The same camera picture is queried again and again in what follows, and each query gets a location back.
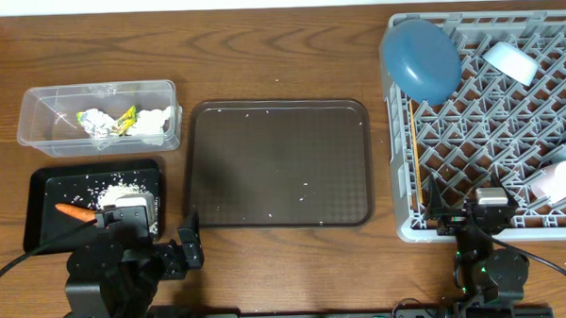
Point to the pink cup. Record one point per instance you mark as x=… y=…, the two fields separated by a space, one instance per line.
x=551 y=183

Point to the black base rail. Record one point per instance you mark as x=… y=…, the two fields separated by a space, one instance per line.
x=406 y=308

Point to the large light blue bowl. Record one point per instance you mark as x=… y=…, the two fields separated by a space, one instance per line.
x=513 y=62

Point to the wooden chopstick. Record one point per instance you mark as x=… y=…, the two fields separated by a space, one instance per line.
x=415 y=154

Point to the yellow green snack wrapper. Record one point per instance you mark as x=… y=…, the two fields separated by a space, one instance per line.
x=127 y=120

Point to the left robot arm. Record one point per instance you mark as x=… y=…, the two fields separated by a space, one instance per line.
x=112 y=278

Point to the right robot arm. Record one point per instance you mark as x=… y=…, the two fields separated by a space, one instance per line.
x=490 y=273

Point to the grey dishwasher rack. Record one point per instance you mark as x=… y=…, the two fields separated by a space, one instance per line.
x=490 y=125

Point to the dark brown serving tray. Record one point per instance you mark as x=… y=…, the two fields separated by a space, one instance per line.
x=280 y=163

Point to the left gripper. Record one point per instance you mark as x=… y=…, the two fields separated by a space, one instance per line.
x=179 y=262

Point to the pile of white rice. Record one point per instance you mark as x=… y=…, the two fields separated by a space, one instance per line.
x=96 y=192

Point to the white crumpled tissue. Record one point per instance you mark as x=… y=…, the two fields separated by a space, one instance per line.
x=150 y=124

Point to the orange carrot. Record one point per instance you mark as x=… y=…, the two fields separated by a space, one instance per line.
x=80 y=214

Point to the black bin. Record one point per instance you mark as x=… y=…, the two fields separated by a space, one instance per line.
x=48 y=185

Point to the clear plastic bin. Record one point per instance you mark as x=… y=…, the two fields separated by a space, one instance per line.
x=48 y=121

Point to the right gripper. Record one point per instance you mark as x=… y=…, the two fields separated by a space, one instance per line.
x=452 y=219

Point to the aluminium foil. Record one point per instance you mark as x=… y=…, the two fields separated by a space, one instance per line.
x=96 y=123

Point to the dark blue plate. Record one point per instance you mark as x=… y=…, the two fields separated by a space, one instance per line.
x=422 y=61

